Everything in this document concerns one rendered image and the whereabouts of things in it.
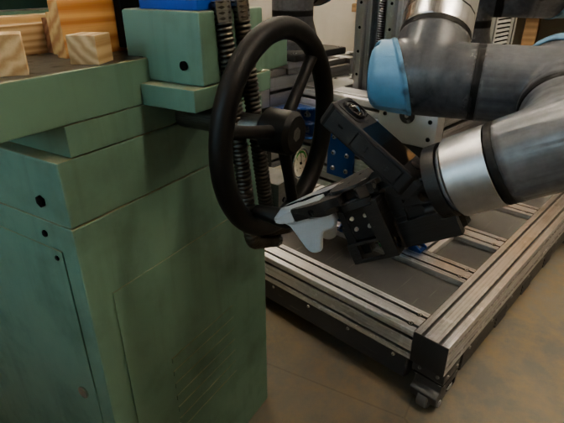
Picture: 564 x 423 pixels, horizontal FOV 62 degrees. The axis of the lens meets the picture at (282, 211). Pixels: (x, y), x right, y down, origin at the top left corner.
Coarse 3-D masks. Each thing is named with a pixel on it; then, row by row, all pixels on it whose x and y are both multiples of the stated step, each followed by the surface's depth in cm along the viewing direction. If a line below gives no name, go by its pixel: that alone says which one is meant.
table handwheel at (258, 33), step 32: (256, 32) 53; (288, 32) 57; (320, 64) 67; (224, 96) 51; (320, 96) 71; (224, 128) 51; (256, 128) 57; (288, 128) 60; (320, 128) 73; (224, 160) 52; (288, 160) 66; (320, 160) 74; (224, 192) 54; (288, 192) 69; (256, 224) 61
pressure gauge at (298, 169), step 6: (300, 150) 94; (306, 150) 96; (294, 156) 93; (300, 156) 95; (306, 156) 97; (294, 162) 93; (294, 168) 93; (300, 168) 96; (294, 174) 94; (300, 174) 97
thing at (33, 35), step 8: (8, 24) 63; (16, 24) 63; (24, 24) 64; (32, 24) 64; (40, 24) 65; (24, 32) 64; (32, 32) 65; (40, 32) 66; (24, 40) 64; (32, 40) 65; (40, 40) 66; (24, 48) 64; (32, 48) 65; (40, 48) 66
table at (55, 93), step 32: (32, 64) 58; (64, 64) 58; (128, 64) 61; (0, 96) 48; (32, 96) 51; (64, 96) 54; (96, 96) 58; (128, 96) 62; (160, 96) 62; (192, 96) 59; (0, 128) 49; (32, 128) 52
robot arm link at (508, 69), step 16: (496, 48) 44; (512, 48) 44; (528, 48) 44; (544, 48) 43; (560, 48) 43; (496, 64) 43; (512, 64) 43; (528, 64) 43; (544, 64) 42; (560, 64) 41; (480, 80) 44; (496, 80) 43; (512, 80) 43; (528, 80) 42; (544, 80) 40; (480, 96) 44; (496, 96) 44; (512, 96) 43; (480, 112) 46; (496, 112) 45; (512, 112) 44
